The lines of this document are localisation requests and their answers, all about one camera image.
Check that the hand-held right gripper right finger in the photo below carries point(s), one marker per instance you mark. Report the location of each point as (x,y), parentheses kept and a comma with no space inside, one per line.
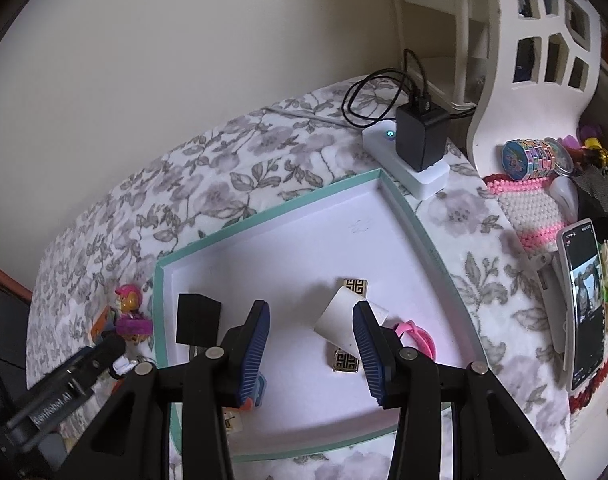
(369,355)

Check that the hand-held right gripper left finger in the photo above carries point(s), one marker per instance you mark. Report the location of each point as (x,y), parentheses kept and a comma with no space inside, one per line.
(251,355)

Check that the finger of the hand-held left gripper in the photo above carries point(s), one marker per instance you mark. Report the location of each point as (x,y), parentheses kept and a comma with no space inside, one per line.
(106,352)

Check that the black gold patterned tile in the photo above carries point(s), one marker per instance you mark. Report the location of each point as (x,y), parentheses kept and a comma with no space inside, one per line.
(346,361)

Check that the orange and blue toy block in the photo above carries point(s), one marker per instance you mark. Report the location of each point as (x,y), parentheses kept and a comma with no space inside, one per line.
(101,325)

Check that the pink blue toy block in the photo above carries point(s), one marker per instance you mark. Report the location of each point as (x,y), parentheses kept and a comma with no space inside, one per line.
(259,390)

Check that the white card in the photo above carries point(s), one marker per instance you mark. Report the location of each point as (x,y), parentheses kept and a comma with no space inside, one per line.
(334,317)

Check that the puppy toy figure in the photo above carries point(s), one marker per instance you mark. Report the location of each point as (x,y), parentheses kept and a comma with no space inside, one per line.
(128,300)

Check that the black plug adapter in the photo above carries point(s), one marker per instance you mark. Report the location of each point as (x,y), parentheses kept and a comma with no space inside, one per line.
(196,317)

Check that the gold black patterned lighter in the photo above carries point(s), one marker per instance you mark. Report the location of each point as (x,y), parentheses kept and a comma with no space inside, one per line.
(356,287)

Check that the teal white box tray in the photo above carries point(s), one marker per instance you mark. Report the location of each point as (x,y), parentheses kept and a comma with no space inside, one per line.
(294,240)

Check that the floral printed blanket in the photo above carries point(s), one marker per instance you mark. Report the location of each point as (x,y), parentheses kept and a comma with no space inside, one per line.
(208,170)

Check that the white phone stand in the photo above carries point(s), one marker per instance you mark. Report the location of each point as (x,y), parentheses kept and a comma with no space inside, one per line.
(554,300)

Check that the pink white beaded mat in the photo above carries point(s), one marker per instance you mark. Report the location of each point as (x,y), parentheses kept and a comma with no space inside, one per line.
(524,210)

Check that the white power strip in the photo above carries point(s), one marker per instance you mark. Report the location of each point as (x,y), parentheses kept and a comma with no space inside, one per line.
(379,142)

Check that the smartphone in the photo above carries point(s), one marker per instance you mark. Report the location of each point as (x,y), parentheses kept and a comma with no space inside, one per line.
(581,310)

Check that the red beaded mat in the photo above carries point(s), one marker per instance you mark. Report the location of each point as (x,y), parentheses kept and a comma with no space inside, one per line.
(591,390)

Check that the black charger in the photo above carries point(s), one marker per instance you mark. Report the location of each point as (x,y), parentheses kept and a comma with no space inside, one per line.
(419,135)

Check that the colourful round tin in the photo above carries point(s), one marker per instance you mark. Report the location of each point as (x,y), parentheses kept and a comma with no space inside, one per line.
(529,160)

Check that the black mesh cloth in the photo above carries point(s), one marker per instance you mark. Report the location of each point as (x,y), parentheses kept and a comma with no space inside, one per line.
(594,195)

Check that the colourful toy pile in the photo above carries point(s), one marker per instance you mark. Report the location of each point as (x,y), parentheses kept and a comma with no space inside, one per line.
(591,142)

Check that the white wooden shelf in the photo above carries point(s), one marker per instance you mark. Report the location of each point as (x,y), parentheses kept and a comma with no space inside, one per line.
(494,60)

